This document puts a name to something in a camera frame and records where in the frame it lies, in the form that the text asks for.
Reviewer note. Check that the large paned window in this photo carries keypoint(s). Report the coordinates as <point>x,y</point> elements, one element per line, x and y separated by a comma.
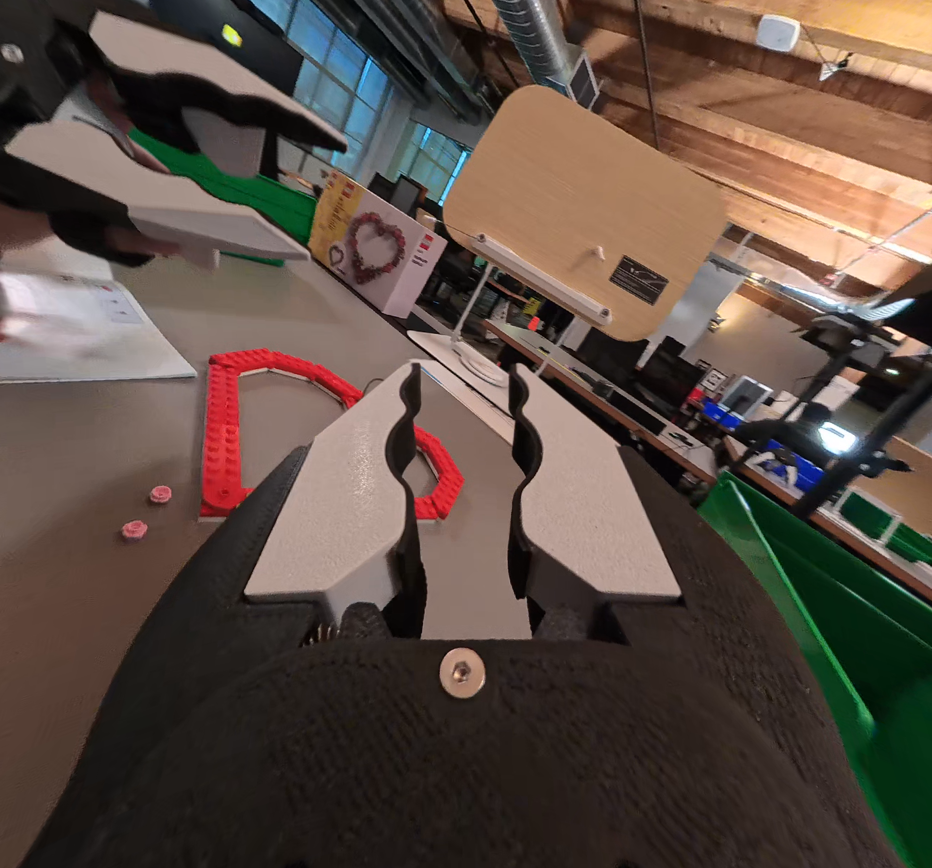
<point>342,67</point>

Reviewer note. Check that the lego set box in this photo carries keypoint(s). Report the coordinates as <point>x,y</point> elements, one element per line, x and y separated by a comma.
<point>393,278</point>

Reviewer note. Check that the white duct vent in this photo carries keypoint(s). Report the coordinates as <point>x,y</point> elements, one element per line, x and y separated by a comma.
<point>585,82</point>

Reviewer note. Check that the red lego heart frame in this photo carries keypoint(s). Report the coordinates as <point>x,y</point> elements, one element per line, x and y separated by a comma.
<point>218,431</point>

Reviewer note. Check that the background work table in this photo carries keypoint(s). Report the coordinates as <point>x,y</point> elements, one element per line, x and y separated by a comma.
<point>692,457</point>
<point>874,556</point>

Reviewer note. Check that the lego instruction booklet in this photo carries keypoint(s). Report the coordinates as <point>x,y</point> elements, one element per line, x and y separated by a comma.
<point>145,351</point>

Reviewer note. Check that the black tripod stand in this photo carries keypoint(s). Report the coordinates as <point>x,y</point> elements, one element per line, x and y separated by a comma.
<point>914,315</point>

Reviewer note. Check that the blue storage bin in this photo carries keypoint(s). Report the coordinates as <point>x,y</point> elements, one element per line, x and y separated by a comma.
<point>706,415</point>

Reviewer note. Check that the pink lego flower stud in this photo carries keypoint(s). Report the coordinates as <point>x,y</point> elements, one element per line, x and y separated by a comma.
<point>159,495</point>
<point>134,530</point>

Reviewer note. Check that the green plastic bin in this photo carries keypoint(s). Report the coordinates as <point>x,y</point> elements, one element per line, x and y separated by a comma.
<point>240,191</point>
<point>837,628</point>

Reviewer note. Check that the wooden bookstand with white base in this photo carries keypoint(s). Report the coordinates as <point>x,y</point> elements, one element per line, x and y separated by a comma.
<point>582,176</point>

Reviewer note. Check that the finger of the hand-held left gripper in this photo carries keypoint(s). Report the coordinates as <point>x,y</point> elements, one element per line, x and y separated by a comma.
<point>145,191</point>
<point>167,53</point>

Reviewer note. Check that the person's left hand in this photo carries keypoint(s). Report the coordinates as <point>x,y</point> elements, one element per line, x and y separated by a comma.
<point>22,227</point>

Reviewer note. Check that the black computer monitor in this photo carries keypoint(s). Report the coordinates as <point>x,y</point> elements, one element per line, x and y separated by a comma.
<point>670,377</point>
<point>611,351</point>
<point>404,191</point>

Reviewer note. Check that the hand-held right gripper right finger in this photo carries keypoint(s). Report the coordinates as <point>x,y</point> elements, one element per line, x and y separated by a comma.
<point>593,519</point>

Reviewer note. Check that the white ceiling access point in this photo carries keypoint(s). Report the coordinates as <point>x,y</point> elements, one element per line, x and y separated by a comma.
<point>777,32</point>

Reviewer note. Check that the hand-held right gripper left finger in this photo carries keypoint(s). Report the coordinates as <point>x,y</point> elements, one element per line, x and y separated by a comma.
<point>335,511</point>

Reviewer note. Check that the green storage bins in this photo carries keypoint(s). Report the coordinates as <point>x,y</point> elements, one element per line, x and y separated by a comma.
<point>874,519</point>

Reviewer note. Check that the small paned window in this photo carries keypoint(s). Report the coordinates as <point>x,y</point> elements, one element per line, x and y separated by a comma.
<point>429,155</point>

